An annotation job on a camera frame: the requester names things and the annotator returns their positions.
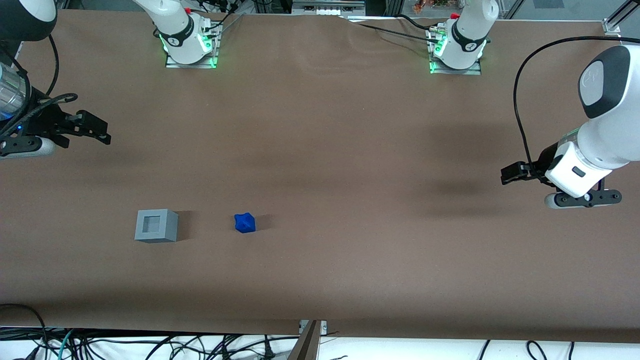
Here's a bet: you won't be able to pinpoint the black cable across table edge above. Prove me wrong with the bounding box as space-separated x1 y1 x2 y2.
339 15 442 45

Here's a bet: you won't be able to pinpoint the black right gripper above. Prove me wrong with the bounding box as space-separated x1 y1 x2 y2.
21 90 112 149

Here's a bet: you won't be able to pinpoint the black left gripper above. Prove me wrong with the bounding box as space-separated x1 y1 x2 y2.
501 142 559 186

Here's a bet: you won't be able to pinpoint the black floor cable loop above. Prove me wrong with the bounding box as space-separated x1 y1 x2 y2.
0 303 49 360

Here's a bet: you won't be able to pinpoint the metal table edge bracket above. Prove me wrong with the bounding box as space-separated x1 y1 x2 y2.
298 319 328 335

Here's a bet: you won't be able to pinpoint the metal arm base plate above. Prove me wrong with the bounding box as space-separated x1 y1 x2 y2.
429 59 483 76
164 49 219 70

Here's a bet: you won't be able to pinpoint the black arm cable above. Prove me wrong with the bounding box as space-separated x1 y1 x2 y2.
0 34 79 142
513 35 622 174

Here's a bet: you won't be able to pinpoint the teal floor cable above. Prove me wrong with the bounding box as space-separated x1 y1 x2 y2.
56 328 77 360

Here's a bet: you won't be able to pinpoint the tangled black floor cables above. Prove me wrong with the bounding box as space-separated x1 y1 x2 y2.
47 330 286 360

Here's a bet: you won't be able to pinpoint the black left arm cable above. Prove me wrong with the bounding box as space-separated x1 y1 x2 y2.
513 35 622 174

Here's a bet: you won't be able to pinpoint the aluminium profile post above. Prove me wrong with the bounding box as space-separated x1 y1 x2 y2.
286 320 322 360

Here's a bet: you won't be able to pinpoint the blue plastic part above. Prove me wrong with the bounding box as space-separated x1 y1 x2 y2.
234 212 257 234

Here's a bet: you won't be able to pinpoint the gray cube base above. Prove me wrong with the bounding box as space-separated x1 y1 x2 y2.
134 208 180 244

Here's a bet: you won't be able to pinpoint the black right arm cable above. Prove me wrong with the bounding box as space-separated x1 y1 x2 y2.
0 34 79 142

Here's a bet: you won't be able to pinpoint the brown paper table cover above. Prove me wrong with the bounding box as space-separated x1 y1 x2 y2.
0 8 640 344

